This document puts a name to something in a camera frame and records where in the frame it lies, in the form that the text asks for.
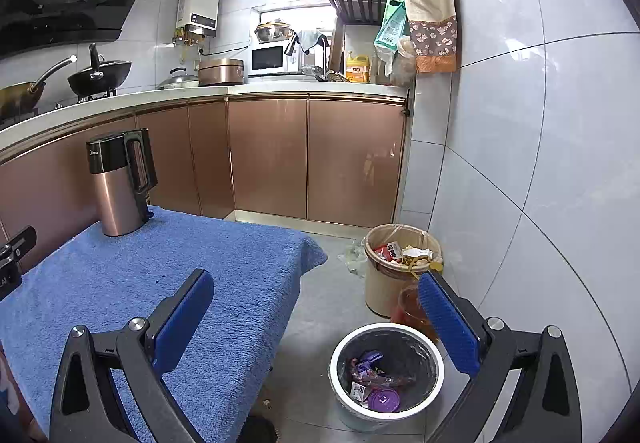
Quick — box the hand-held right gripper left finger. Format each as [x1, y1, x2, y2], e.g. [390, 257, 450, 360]
[49, 268, 216, 443]

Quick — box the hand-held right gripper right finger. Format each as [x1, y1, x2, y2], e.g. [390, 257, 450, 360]
[417, 270, 583, 443]

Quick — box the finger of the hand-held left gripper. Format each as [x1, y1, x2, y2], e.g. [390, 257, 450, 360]
[0, 225, 38, 274]

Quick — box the purple snack wrapper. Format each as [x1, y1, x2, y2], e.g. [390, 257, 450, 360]
[349, 349, 384, 377]

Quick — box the purple plastic lid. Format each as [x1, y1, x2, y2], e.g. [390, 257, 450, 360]
[367, 387, 402, 413]

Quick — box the white trash bin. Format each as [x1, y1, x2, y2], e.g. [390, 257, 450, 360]
[328, 322, 445, 432]

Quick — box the beige trash bin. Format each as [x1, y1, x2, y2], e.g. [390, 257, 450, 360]
[363, 222, 445, 319]

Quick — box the blue towel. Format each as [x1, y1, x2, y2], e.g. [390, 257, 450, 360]
[0, 204, 329, 443]

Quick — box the dark red wrapper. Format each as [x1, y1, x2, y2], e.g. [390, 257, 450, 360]
[372, 371, 417, 387]

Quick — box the mixed packaging pile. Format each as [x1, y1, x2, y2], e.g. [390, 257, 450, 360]
[372, 239, 444, 275]

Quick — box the copper electric kettle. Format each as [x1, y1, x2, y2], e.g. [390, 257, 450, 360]
[84, 126, 159, 238]

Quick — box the clear crumpled plastic bag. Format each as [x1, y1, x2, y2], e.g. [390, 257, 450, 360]
[337, 239, 369, 277]

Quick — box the golden wok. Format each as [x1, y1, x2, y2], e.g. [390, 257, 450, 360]
[0, 54, 79, 122]

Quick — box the copper kitchen cabinet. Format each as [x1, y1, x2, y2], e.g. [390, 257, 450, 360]
[0, 90, 409, 271]

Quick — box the black frying pan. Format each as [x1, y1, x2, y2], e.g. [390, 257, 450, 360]
[67, 42, 134, 99]

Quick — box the glass pot lid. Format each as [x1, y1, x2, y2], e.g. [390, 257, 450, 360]
[156, 66, 201, 90]

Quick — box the copper rice cooker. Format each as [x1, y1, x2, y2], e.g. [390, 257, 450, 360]
[198, 56, 246, 87]

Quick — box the clear hanging plastic bag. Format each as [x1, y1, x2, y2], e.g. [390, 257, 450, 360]
[382, 35, 417, 87]

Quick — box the yellow detergent bottle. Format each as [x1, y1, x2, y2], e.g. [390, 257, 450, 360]
[344, 51, 372, 84]

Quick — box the white microwave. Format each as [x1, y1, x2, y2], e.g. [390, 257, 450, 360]
[248, 41, 301, 77]

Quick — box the dark kitchen faucet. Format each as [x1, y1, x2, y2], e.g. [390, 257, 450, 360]
[319, 35, 334, 80]

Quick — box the metal bowl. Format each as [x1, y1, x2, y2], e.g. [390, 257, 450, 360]
[253, 19, 296, 45]

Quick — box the green plastic bag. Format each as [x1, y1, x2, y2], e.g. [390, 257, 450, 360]
[373, 0, 406, 57]

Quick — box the grey dish cloth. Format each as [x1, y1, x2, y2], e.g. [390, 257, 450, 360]
[284, 28, 327, 57]

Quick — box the white water heater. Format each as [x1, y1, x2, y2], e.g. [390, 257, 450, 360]
[173, 0, 222, 45]

